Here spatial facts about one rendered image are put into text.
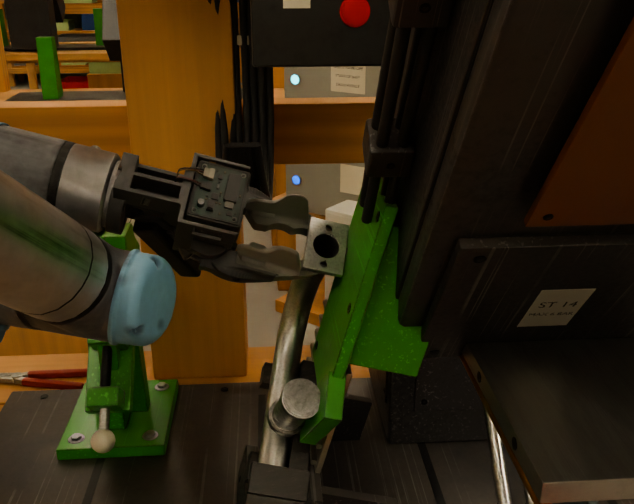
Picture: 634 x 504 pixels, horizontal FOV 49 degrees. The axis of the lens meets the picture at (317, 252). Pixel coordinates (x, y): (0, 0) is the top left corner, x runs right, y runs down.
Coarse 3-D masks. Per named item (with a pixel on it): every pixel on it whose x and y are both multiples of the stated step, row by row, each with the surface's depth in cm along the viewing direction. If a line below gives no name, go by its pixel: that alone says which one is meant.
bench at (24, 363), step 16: (144, 352) 113; (256, 352) 113; (272, 352) 113; (304, 352) 113; (0, 368) 109; (16, 368) 109; (32, 368) 109; (48, 368) 109; (64, 368) 109; (80, 368) 109; (256, 368) 109; (352, 368) 109; (0, 384) 105; (16, 384) 105; (0, 400) 101
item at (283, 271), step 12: (240, 252) 66; (252, 252) 66; (264, 252) 65; (276, 252) 65; (288, 252) 64; (252, 264) 67; (264, 264) 67; (276, 264) 67; (288, 264) 66; (300, 264) 67; (276, 276) 67; (288, 276) 67; (300, 276) 68; (312, 276) 69
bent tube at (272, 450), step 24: (312, 240) 68; (336, 240) 69; (312, 264) 67; (336, 264) 68; (312, 288) 76; (288, 312) 78; (288, 336) 78; (288, 360) 77; (264, 432) 73; (264, 456) 72
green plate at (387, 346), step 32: (352, 224) 69; (384, 224) 59; (352, 256) 66; (384, 256) 61; (352, 288) 63; (384, 288) 62; (352, 320) 62; (384, 320) 63; (320, 352) 71; (352, 352) 64; (384, 352) 65; (416, 352) 65
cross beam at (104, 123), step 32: (32, 128) 99; (64, 128) 99; (96, 128) 100; (128, 128) 100; (288, 128) 102; (320, 128) 102; (352, 128) 102; (288, 160) 104; (320, 160) 104; (352, 160) 104
